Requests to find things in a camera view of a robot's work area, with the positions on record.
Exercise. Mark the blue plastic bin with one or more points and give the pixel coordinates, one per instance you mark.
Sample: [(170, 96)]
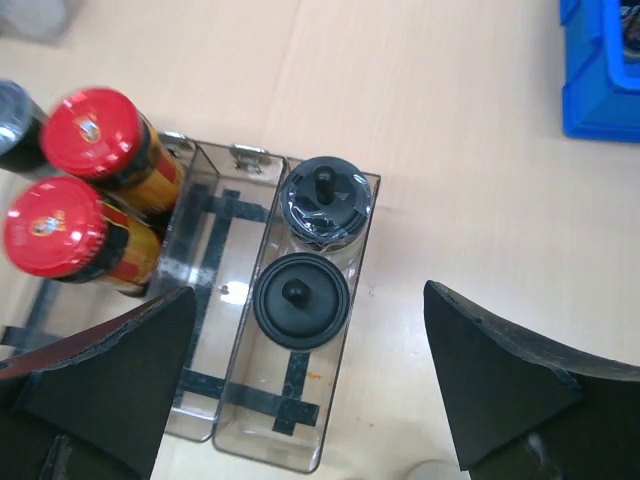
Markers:
[(600, 98)]

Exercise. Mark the yellow lid spice jar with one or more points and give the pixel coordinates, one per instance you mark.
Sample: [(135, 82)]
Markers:
[(436, 470)]

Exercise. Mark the black cap spice jar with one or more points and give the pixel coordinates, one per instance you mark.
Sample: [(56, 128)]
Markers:
[(326, 202)]

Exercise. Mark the clear bin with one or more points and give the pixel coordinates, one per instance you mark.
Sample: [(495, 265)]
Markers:
[(28, 332), (212, 243), (275, 403)]

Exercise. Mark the red lid sauce jar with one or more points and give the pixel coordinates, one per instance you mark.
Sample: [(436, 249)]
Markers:
[(60, 228), (98, 135)]

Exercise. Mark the black knob lid bottle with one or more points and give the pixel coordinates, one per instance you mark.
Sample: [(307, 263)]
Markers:
[(301, 301)]

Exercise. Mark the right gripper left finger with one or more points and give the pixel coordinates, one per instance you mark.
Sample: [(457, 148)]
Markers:
[(94, 405)]

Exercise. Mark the clear corner storage box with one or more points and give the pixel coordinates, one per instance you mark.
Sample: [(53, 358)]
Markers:
[(35, 19)]

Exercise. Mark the red lid sauce jar back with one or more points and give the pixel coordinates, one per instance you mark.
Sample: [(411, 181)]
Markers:
[(98, 135)]

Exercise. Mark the red lid sauce jar front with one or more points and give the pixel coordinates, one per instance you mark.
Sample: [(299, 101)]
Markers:
[(60, 228)]

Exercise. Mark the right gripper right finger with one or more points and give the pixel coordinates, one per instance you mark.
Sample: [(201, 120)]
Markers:
[(523, 406)]

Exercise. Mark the white powder jar black lid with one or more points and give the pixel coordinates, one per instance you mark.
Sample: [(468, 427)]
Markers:
[(21, 123)]

